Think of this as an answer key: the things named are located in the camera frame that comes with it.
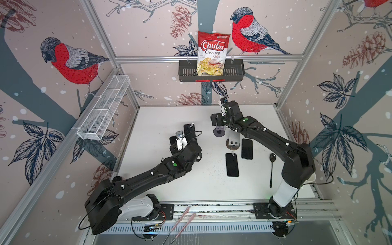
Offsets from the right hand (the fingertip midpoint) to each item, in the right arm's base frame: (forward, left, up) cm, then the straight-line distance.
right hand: (217, 115), depth 87 cm
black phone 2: (-20, -10, -22) cm, 32 cm away
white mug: (-40, -30, +12) cm, 52 cm away
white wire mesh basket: (-5, +61, +10) cm, 62 cm away
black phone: (-4, +16, -13) cm, 21 cm away
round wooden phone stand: (-9, -11, -21) cm, 25 cm away
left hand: (-15, +15, -3) cm, 22 cm away
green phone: (-10, -20, -20) cm, 30 cm away
